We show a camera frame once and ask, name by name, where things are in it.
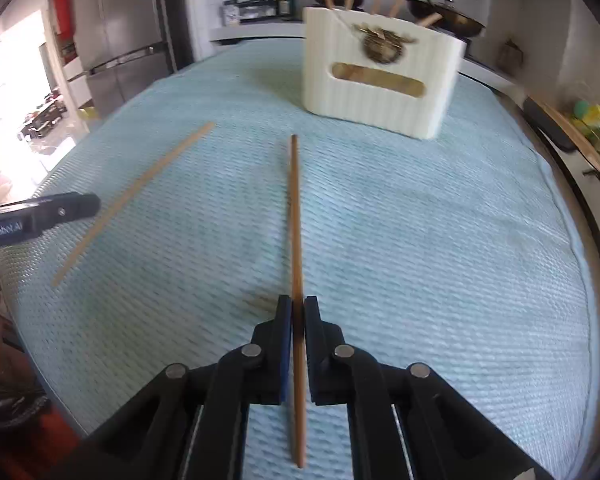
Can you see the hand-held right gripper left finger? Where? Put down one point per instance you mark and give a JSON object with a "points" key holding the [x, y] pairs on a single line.
{"points": [[283, 345]]}

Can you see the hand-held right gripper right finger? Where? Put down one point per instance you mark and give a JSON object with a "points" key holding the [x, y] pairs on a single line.
{"points": [[311, 330]]}

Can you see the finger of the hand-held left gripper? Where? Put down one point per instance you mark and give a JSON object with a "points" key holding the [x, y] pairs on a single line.
{"points": [[70, 207]]}

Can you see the white holder with brass deer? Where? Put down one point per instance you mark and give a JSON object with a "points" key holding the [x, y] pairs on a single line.
{"points": [[370, 110]]}

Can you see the light blue woven mat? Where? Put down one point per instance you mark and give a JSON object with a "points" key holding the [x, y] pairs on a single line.
{"points": [[405, 240]]}

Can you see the grey refrigerator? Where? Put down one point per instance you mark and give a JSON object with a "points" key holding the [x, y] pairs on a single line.
{"points": [[115, 35]]}

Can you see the red poster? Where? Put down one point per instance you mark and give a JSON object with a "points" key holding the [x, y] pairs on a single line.
{"points": [[64, 10]]}

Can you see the spice jar with dark lid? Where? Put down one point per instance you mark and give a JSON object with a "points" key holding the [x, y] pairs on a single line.
{"points": [[231, 12]]}

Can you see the black oblong pad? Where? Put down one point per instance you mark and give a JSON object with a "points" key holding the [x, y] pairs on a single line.
{"points": [[550, 125]]}

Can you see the wooden cutting board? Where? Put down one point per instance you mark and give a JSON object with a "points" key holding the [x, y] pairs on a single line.
{"points": [[587, 147]]}

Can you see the glass french press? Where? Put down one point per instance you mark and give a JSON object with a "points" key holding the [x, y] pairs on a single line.
{"points": [[510, 57]]}

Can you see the black wok with glass lid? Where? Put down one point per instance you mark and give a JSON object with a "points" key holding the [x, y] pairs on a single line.
{"points": [[455, 20]]}

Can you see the yellow green bag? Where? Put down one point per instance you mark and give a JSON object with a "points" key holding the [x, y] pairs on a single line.
{"points": [[592, 120]]}

